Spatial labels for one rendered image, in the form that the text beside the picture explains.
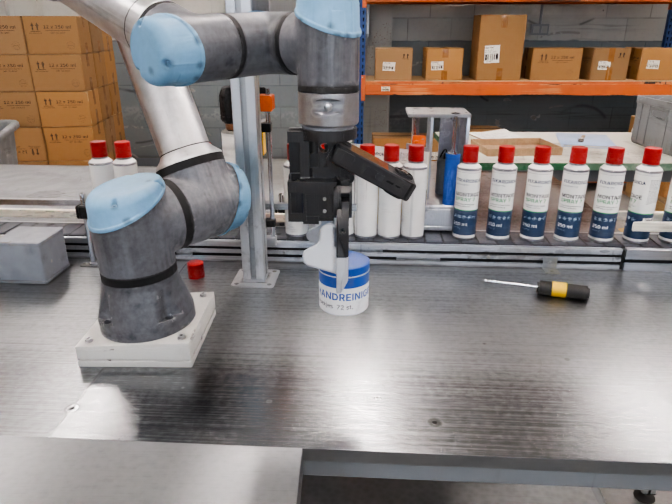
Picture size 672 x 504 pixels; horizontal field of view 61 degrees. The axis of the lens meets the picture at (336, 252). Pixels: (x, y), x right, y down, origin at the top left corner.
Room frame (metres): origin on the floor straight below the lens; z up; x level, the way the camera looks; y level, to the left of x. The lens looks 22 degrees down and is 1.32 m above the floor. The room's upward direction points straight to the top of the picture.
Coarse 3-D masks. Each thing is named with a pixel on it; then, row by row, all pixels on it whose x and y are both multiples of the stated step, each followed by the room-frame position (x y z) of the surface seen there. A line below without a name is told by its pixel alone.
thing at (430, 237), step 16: (0, 224) 1.28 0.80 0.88; (16, 224) 1.28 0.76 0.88; (32, 224) 1.28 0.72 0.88; (48, 224) 1.28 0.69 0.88; (64, 224) 1.28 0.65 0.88; (80, 224) 1.28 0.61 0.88; (288, 240) 1.18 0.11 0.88; (304, 240) 1.18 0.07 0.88; (352, 240) 1.17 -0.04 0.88; (368, 240) 1.17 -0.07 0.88; (384, 240) 1.17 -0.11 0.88; (400, 240) 1.17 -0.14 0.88; (416, 240) 1.17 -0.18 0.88; (432, 240) 1.17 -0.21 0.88; (448, 240) 1.17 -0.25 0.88; (464, 240) 1.17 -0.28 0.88; (480, 240) 1.17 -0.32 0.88; (512, 240) 1.18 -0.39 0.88; (544, 240) 1.17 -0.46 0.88
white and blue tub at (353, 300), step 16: (352, 256) 0.73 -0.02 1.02; (320, 272) 0.70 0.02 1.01; (352, 272) 0.68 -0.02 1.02; (368, 272) 0.71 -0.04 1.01; (320, 288) 0.71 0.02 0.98; (352, 288) 0.68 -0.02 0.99; (368, 288) 0.71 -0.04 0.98; (320, 304) 0.71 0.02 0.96; (336, 304) 0.68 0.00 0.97; (352, 304) 0.69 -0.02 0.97
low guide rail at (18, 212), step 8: (0, 208) 1.30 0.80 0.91; (8, 208) 1.30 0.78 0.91; (16, 208) 1.30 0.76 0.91; (24, 208) 1.30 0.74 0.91; (32, 208) 1.30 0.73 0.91; (0, 216) 1.29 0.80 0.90; (8, 216) 1.29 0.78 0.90; (16, 216) 1.29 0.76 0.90; (24, 216) 1.29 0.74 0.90; (32, 216) 1.29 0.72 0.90; (40, 216) 1.29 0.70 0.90; (48, 216) 1.29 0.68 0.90; (56, 216) 1.29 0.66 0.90; (64, 216) 1.28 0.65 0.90; (72, 216) 1.28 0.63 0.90; (280, 216) 1.25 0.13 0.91
